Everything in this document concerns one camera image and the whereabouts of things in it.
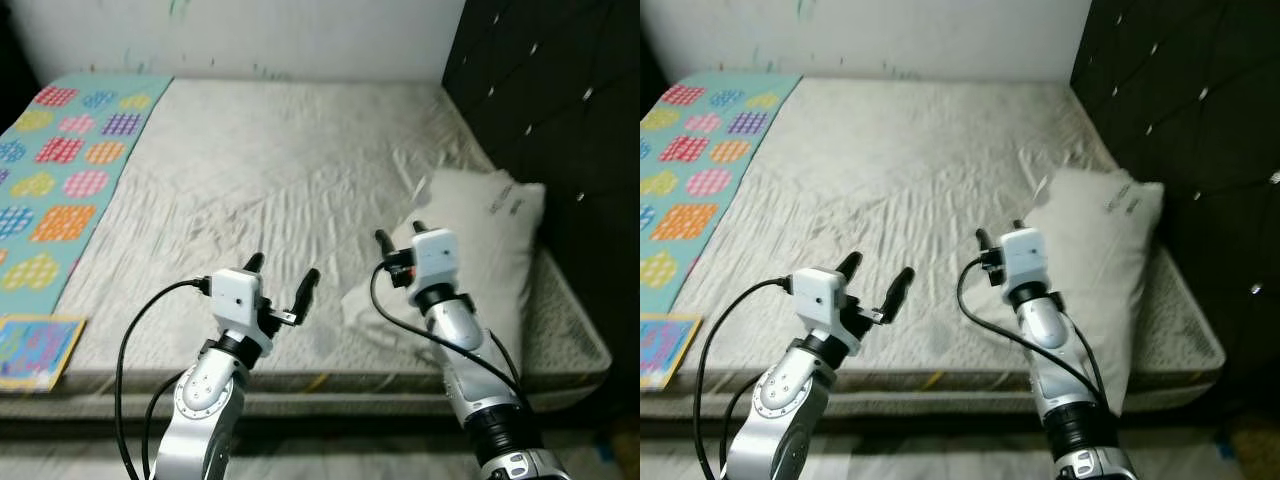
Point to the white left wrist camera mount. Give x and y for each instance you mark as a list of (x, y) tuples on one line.
[(818, 295), (235, 295)]

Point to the teal polka-dot patch blanket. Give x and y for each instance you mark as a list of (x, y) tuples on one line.
[(690, 220), (62, 222)]

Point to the white quilted mattress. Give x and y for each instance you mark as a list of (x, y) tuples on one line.
[(280, 170), (900, 170)]

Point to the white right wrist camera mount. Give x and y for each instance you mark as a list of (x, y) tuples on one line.
[(1025, 255), (437, 258)]

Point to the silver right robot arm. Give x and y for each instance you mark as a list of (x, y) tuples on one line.
[(1040, 330), (460, 340)]

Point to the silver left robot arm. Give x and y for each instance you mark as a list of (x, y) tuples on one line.
[(205, 400), (785, 400)]

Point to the white pillow with green tree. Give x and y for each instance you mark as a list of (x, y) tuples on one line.
[(1100, 240), (490, 230)]

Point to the black tufted headboard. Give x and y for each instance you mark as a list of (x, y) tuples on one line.
[(1200, 120), (560, 100)]

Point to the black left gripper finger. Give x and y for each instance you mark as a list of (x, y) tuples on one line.
[(850, 266), (255, 263), (901, 290), (306, 292)]

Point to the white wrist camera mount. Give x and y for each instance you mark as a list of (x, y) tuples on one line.
[(818, 295), (235, 295), (1025, 255), (437, 258)]

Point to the colourful children's book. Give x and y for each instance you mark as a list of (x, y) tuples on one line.
[(665, 350), (40, 350)]

